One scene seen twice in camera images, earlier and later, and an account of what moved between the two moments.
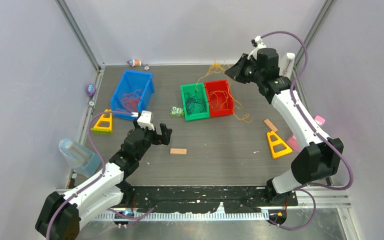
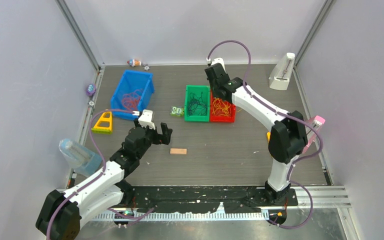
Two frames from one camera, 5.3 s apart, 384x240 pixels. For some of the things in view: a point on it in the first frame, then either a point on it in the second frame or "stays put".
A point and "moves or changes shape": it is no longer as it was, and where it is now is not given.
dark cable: [193, 104] moves or changes shape
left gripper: [165, 132] stays put
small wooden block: [178, 151] stays put
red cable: [130, 102] stays put
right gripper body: [249, 73] → [214, 88]
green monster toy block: [177, 111] stays put
